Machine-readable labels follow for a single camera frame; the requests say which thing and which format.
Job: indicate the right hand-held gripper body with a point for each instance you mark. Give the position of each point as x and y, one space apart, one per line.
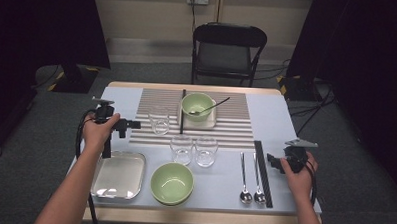
296 157

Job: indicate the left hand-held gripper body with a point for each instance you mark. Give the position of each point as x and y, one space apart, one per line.
103 113

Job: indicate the row of black chopsticks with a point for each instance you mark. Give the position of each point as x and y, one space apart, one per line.
263 177

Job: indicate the clear drinking glass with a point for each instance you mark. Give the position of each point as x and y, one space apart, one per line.
182 146
205 152
159 122

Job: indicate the white square plate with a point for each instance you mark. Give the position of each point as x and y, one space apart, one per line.
121 176
199 125

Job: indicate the slim black chopstick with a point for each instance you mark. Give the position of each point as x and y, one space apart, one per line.
181 124

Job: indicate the green bowl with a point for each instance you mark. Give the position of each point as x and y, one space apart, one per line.
170 204
171 182
190 103

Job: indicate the metal spoon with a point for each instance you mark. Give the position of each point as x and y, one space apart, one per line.
259 196
245 196
216 104

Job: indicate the person's left hand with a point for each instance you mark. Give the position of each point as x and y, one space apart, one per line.
97 133

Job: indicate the person's right hand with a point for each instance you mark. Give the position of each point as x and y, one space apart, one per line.
300 182

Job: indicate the black stand base hazard tape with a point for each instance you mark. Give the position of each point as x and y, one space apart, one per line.
299 90
74 81

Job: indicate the striped woven placemat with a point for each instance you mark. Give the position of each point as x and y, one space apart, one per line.
232 126

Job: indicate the dark low block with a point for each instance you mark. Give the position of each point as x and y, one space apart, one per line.
6 125

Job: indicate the black curtain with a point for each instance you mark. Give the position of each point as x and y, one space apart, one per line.
39 19
371 64

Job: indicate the black folding chair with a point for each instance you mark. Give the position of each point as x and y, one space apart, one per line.
229 36

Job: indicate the thin vertical wall conduit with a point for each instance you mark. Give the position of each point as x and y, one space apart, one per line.
218 9

